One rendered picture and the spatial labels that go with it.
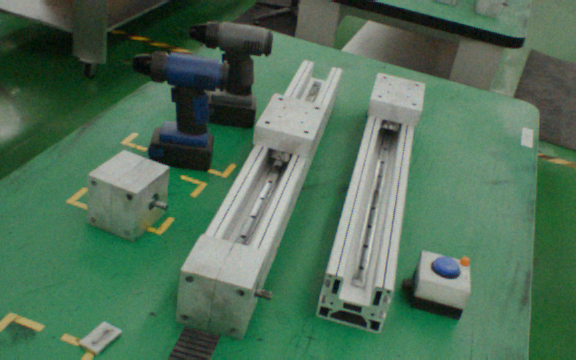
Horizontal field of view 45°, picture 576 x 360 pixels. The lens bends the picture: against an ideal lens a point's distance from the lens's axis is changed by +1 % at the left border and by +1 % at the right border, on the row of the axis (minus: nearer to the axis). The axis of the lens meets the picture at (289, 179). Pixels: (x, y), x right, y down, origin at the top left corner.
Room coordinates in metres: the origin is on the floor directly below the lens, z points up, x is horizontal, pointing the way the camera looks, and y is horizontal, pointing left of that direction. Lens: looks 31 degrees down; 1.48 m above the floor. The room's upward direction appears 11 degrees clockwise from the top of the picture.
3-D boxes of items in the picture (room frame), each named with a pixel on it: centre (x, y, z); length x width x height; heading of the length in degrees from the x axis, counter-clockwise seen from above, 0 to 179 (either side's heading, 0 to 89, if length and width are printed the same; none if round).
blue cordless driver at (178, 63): (1.18, 0.25, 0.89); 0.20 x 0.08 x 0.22; 97
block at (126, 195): (0.95, 0.25, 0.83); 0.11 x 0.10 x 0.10; 74
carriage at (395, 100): (1.45, -0.20, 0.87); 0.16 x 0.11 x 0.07; 174
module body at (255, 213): (1.22, 0.02, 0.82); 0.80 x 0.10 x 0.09; 174
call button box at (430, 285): (0.91, -0.26, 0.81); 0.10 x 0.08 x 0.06; 84
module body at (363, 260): (1.20, -0.17, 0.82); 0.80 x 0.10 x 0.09; 174
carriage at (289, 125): (1.22, 0.02, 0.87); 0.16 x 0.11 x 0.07; 174
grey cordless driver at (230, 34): (1.39, 0.19, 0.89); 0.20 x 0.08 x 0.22; 98
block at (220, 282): (0.77, 0.06, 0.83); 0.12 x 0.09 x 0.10; 84
